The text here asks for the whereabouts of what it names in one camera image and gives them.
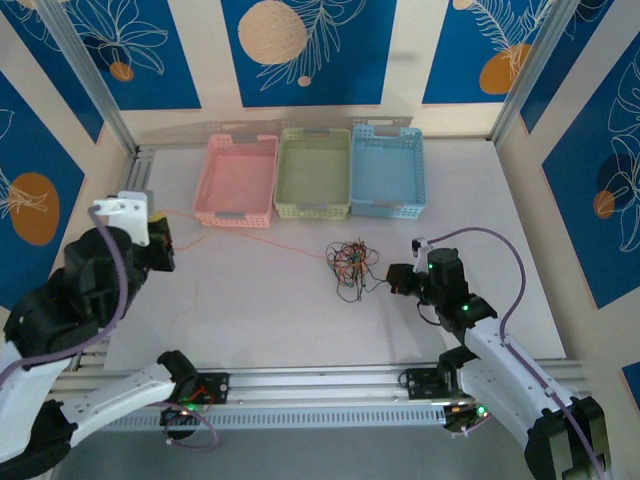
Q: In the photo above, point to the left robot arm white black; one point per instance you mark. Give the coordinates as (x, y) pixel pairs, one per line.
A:
(125, 395)

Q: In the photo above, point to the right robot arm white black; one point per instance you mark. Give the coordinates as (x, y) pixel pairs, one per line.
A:
(490, 350)

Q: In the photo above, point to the pink plastic basket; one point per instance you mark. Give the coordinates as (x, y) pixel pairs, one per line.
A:
(235, 185)

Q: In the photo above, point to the blue plastic basket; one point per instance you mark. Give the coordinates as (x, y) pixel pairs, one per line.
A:
(387, 172)

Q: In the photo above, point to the small black electronics board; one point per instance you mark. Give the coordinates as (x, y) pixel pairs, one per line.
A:
(175, 415)
(465, 417)

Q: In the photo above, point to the green plastic basket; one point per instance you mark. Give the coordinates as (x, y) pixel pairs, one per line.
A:
(312, 175)

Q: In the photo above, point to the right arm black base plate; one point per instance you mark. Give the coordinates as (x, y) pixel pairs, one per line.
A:
(420, 384)

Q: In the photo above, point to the blue floral wall panel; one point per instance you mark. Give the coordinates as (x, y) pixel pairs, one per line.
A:
(350, 75)
(450, 50)
(564, 70)
(632, 380)
(30, 150)
(45, 55)
(150, 60)
(600, 150)

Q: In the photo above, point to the long aluminium base rail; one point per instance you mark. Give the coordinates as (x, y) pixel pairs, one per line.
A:
(320, 382)

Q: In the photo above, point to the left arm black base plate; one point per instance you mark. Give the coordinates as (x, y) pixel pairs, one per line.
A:
(217, 387)

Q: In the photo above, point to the aluminium frame post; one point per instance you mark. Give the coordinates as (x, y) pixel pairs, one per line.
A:
(85, 65)
(535, 55)

